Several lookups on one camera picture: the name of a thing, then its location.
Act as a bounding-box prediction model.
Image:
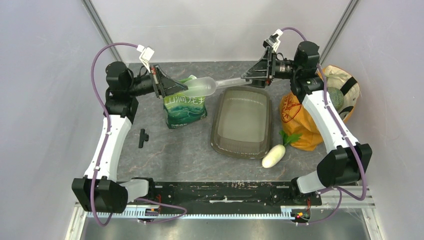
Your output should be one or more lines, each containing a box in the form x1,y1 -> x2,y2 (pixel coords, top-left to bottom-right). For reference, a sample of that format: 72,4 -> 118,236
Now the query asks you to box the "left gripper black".
126,64 -> 188,99

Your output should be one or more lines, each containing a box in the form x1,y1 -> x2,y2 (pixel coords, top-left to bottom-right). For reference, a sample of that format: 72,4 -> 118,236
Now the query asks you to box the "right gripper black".
240,46 -> 301,89

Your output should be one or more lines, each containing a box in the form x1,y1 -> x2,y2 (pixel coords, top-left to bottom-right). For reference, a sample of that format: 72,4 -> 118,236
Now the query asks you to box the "green litter bag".
163,92 -> 208,129

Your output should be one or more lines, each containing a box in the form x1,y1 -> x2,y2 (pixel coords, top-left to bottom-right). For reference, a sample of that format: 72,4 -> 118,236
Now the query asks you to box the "clear plastic scoop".
181,76 -> 253,98

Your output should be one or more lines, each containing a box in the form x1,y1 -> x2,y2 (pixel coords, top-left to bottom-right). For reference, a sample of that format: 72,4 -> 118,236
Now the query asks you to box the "black bag clip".
138,128 -> 150,149

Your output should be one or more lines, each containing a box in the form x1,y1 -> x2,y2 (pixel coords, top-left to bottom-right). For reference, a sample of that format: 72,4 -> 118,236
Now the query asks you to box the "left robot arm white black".
71,61 -> 188,214

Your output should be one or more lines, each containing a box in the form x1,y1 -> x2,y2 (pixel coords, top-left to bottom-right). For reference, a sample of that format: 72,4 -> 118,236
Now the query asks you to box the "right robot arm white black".
242,40 -> 372,205

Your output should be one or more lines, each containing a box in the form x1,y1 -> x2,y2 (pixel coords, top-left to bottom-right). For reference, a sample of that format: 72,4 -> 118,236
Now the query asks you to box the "grey plastic litter box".
210,86 -> 272,159

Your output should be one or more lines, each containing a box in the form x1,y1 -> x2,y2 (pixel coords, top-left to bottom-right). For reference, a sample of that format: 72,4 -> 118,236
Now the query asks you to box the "orange tote bag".
279,65 -> 361,151

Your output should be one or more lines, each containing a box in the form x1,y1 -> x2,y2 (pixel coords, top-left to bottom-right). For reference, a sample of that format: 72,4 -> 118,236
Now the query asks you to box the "green melon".
327,86 -> 344,113

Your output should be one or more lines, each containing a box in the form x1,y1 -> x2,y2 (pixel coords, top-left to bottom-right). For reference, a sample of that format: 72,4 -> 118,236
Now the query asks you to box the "white radish toy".
261,130 -> 302,169

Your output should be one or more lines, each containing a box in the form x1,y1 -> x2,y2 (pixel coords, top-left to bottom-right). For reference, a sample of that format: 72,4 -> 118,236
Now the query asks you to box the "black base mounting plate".
144,181 -> 322,216

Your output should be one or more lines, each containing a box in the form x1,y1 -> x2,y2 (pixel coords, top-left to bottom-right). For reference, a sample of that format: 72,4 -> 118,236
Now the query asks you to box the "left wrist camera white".
136,44 -> 155,73

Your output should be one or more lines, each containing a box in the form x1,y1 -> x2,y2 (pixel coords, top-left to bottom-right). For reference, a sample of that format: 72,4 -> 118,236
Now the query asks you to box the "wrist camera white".
262,29 -> 283,53
136,44 -> 155,73

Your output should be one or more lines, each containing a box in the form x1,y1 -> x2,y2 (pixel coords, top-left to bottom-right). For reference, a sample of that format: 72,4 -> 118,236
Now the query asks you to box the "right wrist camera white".
262,29 -> 283,53

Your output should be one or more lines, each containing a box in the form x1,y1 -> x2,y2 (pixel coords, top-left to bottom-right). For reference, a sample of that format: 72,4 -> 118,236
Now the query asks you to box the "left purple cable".
90,42 -> 188,227

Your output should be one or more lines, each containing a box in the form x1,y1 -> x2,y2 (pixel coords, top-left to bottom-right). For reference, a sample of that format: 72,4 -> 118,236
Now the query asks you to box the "purple cable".
90,42 -> 188,227
281,27 -> 369,226

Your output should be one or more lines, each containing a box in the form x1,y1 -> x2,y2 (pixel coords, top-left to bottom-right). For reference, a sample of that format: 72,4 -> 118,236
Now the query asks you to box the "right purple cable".
281,27 -> 369,226

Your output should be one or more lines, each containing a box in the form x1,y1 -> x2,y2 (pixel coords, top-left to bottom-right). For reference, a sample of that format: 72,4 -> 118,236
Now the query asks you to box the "grey cable duct strip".
86,207 -> 294,220

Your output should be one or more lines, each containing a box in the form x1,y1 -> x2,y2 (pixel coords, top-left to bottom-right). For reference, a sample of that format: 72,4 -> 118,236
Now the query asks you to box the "aluminium frame rail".
74,185 -> 377,209

